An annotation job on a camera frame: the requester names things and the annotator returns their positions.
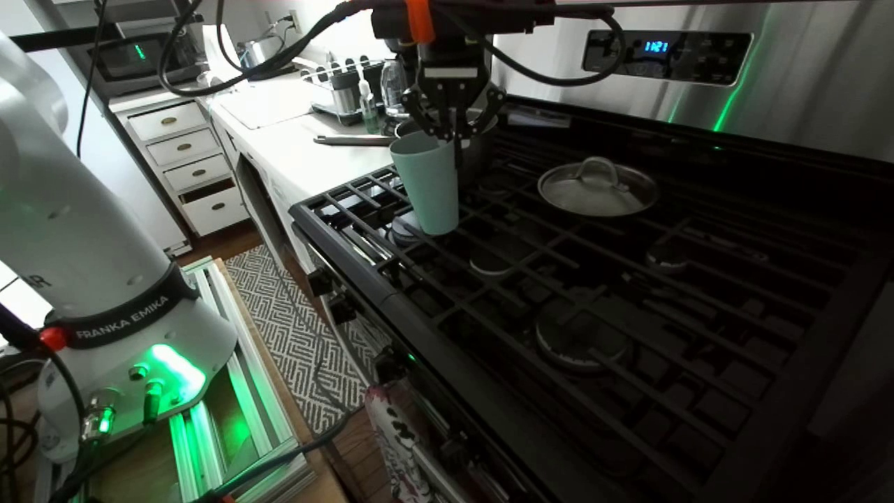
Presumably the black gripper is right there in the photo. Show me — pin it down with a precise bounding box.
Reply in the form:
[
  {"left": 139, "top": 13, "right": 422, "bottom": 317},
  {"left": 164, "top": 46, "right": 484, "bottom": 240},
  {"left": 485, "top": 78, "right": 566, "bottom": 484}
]
[{"left": 399, "top": 38, "right": 512, "bottom": 151}]

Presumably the light blue plastic cup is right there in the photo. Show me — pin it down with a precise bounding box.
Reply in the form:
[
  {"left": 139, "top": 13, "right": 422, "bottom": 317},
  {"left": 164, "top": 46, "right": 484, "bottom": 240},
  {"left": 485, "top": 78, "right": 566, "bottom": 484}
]
[{"left": 387, "top": 127, "right": 464, "bottom": 238}]

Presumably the black coffee maker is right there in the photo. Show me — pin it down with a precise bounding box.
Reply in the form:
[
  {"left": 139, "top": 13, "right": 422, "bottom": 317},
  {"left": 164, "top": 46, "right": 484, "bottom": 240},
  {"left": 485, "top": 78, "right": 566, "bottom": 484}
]
[{"left": 374, "top": 55, "right": 415, "bottom": 119}]

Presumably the small countertop bottle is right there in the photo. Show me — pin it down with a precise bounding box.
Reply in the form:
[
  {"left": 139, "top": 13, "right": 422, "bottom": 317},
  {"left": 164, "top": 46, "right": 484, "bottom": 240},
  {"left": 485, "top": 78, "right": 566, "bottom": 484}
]
[
  {"left": 326, "top": 55, "right": 362, "bottom": 119},
  {"left": 358, "top": 55, "right": 385, "bottom": 131}
]

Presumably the dark long kitchen utensil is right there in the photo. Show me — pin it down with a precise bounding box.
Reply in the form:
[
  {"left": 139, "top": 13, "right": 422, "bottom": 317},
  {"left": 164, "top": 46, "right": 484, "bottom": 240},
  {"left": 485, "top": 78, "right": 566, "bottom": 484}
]
[{"left": 311, "top": 131, "right": 401, "bottom": 151}]

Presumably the white cutting board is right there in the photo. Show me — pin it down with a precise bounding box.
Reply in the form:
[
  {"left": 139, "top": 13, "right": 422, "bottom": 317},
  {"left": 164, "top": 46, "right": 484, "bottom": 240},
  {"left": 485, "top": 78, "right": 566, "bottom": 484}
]
[{"left": 217, "top": 78, "right": 325, "bottom": 134}]

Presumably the steel kettle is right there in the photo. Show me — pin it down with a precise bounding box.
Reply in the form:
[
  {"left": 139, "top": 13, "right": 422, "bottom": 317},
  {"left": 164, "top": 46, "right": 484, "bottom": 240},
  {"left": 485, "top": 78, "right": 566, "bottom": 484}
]
[{"left": 234, "top": 29, "right": 294, "bottom": 81}]

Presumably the black stove knob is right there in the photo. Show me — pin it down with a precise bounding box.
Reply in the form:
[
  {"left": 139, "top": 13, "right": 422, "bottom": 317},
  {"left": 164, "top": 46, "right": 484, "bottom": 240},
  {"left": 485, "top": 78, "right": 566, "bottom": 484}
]
[
  {"left": 308, "top": 267, "right": 339, "bottom": 301},
  {"left": 326, "top": 291, "right": 362, "bottom": 330},
  {"left": 371, "top": 345, "right": 408, "bottom": 386}
]

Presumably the black stove control panel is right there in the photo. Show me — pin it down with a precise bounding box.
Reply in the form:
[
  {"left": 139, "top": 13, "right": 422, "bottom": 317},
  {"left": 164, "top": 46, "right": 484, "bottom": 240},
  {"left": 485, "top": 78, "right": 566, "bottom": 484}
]
[{"left": 580, "top": 28, "right": 755, "bottom": 87}]

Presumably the white drawer unit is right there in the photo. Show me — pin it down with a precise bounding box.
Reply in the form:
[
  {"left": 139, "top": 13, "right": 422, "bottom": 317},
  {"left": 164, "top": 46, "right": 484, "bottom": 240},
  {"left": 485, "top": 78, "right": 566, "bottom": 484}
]
[{"left": 108, "top": 91, "right": 252, "bottom": 240}]

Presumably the stainless steel gas stove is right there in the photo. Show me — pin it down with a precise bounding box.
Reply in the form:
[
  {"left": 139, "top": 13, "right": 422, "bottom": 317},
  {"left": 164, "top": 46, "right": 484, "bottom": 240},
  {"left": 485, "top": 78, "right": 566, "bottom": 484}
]
[{"left": 287, "top": 0, "right": 894, "bottom": 503}]

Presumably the dark microwave oven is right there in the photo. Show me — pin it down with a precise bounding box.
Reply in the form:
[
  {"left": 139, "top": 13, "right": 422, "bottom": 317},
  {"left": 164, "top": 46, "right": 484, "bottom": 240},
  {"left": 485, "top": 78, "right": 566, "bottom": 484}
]
[{"left": 86, "top": 22, "right": 209, "bottom": 97}]

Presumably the patterned kitchen towel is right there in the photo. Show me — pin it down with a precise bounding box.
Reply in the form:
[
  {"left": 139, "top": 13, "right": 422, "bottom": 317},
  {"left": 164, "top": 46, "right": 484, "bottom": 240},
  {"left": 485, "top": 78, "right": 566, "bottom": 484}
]
[{"left": 361, "top": 373, "right": 473, "bottom": 503}]

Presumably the orange black cable connector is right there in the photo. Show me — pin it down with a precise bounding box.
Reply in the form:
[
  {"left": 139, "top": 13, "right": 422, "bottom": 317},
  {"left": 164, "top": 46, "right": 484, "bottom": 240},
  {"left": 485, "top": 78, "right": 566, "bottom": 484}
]
[{"left": 401, "top": 0, "right": 439, "bottom": 46}]

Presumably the thin black camera cable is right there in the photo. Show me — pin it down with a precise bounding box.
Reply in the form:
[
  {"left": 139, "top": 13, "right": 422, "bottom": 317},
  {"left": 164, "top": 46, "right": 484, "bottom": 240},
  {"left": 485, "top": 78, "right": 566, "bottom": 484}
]
[{"left": 485, "top": 9, "right": 629, "bottom": 91}]

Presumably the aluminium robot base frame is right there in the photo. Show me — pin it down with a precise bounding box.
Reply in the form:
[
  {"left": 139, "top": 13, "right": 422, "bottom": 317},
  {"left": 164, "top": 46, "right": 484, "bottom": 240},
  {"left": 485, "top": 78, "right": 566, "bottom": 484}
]
[{"left": 164, "top": 253, "right": 318, "bottom": 503}]

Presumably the black floor cable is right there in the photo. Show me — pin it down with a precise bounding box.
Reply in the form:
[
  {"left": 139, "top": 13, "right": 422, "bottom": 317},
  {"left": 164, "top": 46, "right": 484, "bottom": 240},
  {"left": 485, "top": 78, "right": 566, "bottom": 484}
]
[{"left": 189, "top": 408, "right": 374, "bottom": 503}]

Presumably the red cable plug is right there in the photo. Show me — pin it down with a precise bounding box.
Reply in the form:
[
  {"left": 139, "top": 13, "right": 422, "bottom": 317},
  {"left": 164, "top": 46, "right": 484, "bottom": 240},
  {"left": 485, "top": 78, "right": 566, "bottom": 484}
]
[{"left": 33, "top": 321, "right": 75, "bottom": 358}]

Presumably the black base cable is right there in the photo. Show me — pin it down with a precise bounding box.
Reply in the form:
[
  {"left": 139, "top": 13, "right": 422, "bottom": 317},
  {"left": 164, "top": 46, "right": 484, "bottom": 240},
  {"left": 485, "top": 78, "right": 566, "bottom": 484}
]
[{"left": 0, "top": 305, "right": 107, "bottom": 503}]

